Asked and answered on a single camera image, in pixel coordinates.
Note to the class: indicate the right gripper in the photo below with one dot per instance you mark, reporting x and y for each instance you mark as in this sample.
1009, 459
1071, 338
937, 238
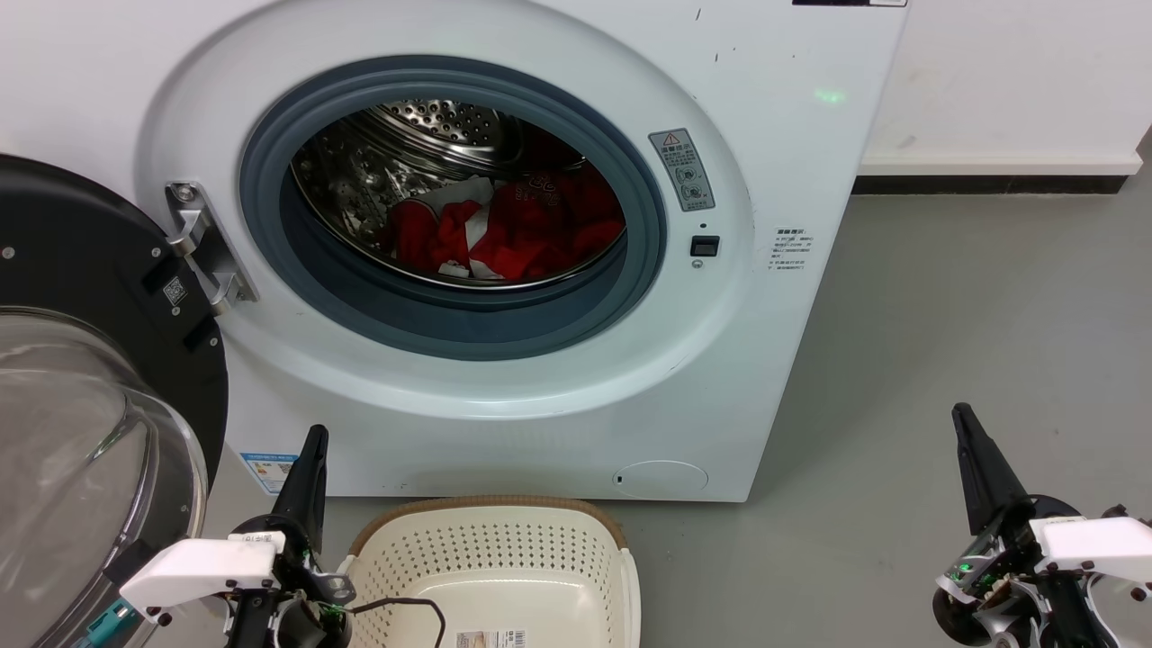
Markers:
1089, 544

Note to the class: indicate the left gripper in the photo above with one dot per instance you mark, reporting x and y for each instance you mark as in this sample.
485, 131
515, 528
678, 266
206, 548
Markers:
198, 567

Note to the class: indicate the red garment with white trim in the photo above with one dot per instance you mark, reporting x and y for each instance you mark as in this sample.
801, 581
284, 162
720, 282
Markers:
418, 236

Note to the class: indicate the red jersey with white print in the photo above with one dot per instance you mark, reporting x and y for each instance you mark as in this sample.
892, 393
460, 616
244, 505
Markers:
549, 225

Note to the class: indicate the cream perforated laundry basket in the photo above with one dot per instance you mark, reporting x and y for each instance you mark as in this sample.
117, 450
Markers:
504, 549

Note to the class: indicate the black glass washer door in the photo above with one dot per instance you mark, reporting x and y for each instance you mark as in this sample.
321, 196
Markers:
90, 243

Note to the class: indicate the blue energy label sticker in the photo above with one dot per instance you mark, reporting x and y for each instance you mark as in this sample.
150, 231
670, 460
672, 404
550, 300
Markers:
268, 470

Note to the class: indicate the grey rubber door gasket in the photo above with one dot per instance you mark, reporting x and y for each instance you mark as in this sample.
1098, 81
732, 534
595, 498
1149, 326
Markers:
450, 324

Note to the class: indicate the white QR code sticker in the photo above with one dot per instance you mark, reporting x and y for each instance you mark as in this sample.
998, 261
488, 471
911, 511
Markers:
175, 292

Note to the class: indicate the white front-load washing machine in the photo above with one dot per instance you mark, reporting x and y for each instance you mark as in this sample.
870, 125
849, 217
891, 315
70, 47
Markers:
765, 360

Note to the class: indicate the silver metal door hinge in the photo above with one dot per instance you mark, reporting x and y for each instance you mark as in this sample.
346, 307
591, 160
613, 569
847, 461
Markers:
202, 243

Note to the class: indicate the black and white baseboard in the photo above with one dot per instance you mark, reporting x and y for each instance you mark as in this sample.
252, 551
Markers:
990, 184

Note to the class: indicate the white text sticker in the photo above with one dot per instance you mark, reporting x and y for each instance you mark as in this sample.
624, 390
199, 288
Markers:
793, 249

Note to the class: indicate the round white filter cover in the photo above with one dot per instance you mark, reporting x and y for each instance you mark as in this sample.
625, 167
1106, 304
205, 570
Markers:
661, 479

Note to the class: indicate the black door latch slot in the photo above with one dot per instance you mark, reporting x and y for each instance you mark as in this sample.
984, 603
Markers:
705, 246

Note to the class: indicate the grey warning label sticker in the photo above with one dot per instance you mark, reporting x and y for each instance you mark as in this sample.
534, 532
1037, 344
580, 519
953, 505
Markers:
682, 171

